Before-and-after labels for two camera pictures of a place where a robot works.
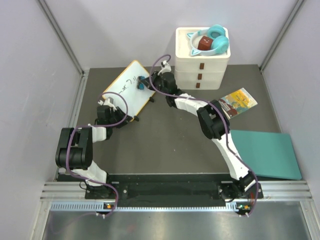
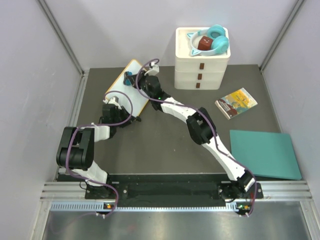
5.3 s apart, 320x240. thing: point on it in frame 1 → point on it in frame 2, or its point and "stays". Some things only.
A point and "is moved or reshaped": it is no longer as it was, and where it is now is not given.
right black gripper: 154,77 → 141,77
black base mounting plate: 169,191 stays
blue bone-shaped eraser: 140,85 is moved or reshaped
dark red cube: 205,43 stays
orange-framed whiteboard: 124,93 stays
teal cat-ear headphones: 217,33 stays
